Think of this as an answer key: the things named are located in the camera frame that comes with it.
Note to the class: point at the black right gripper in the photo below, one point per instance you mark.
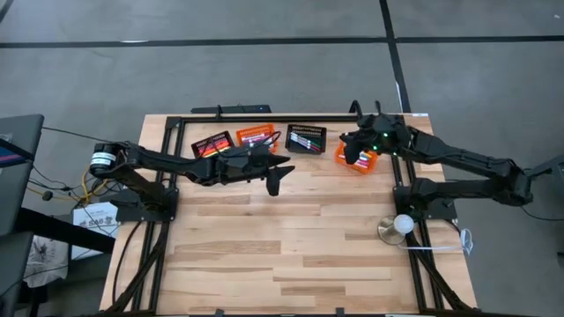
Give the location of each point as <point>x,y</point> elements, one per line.
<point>388,134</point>

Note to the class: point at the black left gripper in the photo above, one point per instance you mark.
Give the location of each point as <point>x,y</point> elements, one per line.
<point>247,165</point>

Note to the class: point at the small orange marker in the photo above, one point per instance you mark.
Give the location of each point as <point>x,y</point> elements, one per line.
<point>365,153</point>

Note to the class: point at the small light blue marker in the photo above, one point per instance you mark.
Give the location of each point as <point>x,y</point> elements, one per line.
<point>368,156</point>

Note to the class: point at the small pink marker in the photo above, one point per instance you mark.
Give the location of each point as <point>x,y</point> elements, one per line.
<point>363,162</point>
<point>361,165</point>

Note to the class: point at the thin red marker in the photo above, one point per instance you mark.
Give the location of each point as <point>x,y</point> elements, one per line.
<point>304,146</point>

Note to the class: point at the magenta Expo marker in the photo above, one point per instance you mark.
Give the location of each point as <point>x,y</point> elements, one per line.
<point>257,139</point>

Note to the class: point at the thin green marker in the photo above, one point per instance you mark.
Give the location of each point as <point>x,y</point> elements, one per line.
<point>308,142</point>

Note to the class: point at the red Expo marker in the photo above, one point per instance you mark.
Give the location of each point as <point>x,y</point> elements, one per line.
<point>255,136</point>

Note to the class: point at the yellow-green highlighter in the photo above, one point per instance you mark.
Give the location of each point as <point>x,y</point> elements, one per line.
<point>222,151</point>

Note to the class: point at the orange highlighter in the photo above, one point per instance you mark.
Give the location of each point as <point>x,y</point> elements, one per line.
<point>218,150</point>

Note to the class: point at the pink highlighter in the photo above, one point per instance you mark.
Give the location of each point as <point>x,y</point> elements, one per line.
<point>216,147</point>
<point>213,144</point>

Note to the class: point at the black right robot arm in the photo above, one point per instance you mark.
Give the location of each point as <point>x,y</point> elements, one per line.
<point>462,158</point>

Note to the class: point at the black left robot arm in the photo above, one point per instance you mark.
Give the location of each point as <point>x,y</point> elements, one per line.
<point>167,160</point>

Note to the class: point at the orange plastic basket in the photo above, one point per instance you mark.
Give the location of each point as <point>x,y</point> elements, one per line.
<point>341,156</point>
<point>257,129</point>

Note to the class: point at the black plastic basket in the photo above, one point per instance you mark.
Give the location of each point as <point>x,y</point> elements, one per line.
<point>305,128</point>
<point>207,140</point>

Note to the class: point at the black bar device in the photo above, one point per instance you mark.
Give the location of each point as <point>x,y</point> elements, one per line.
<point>233,109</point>

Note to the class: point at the brass lamp white bulb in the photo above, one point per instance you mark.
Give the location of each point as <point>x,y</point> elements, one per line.
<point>403,223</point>

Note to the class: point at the black beam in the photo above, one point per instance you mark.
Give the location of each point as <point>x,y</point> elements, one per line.
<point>66,231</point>

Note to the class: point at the white cloth bag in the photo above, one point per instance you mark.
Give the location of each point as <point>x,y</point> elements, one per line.
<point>46,262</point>

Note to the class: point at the black aluminium table frame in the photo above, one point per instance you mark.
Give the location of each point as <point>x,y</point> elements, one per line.
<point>286,119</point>

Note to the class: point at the black frame clamp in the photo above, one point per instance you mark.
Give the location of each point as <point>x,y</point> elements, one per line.
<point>219,313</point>

